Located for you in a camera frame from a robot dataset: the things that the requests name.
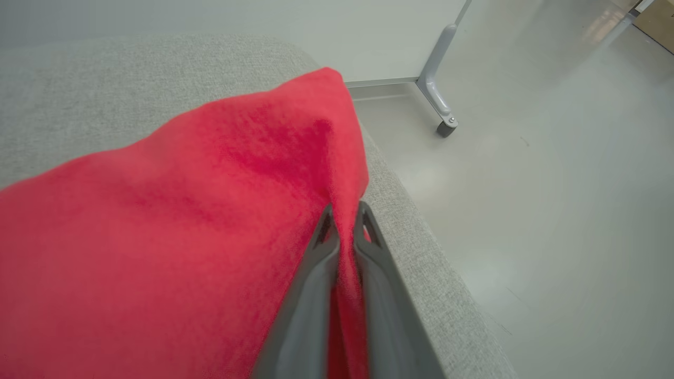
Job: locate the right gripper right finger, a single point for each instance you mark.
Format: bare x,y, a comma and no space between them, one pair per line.
392,342

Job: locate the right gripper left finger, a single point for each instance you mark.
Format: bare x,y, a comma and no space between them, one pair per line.
303,337

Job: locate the grey fabric sofa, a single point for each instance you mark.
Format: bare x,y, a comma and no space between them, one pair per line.
105,89

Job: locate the grey partition leg with caster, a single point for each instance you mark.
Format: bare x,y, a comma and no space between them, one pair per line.
434,89

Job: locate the red Bulls 23 jersey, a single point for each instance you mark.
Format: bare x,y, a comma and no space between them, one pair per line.
158,237

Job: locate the brown wooden board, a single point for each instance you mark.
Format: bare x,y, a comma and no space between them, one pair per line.
661,21

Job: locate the grey partition bottom rail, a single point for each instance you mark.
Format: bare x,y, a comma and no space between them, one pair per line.
379,82

